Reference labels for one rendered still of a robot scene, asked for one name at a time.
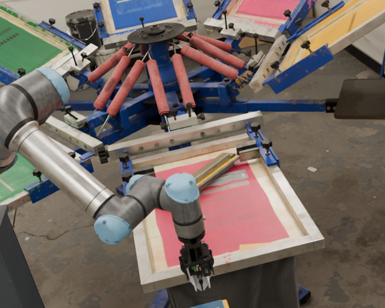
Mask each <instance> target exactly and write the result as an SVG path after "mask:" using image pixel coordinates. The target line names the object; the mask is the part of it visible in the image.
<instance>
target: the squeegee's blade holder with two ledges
mask: <svg viewBox="0 0 385 308"><path fill-rule="evenodd" d="M229 160H231V157H230V154H226V156H224V157H223V158H221V159H220V160H219V161H217V162H215V163H214V164H213V165H212V166H210V167H209V168H208V169H206V170H204V171H203V172H202V173H201V174H199V175H198V176H196V177H195V179H196V184H198V183H199V182H201V181H202V180H203V179H205V178H206V177H207V176H209V175H210V174H211V173H213V172H214V171H215V170H217V169H218V168H220V167H221V166H222V165H224V164H225V163H226V162H228V161H229ZM231 167H233V164H231V165H230V166H229V167H228V168H226V169H225V170H223V171H222V172H221V173H220V174H218V175H217V176H215V177H214V178H212V179H211V180H210V181H209V182H207V183H206V184H204V185H203V186H202V187H201V188H199V191H201V190H202V189H204V188H205V187H206V186H207V185H209V184H210V183H211V182H212V181H213V180H214V179H216V178H218V177H219V176H220V175H222V174H223V173H225V172H226V171H228V170H229V169H230V168H231Z"/></svg>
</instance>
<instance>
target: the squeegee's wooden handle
mask: <svg viewBox="0 0 385 308"><path fill-rule="evenodd" d="M226 154H230V157H231V159H232V158H233V157H234V156H236V155H235V153H221V154H220V155H219V156H217V157H216V158H215V159H213V160H212V161H210V162H209V163H208V164H206V165H204V167H202V168H200V169H199V170H198V171H196V172H195V173H193V174H192V176H193V177H194V178H195V177H196V176H198V175H199V174H201V173H202V172H203V171H204V170H206V169H208V168H209V167H210V166H212V165H213V164H214V163H215V162H217V161H219V160H220V159H221V158H223V157H224V156H226Z"/></svg>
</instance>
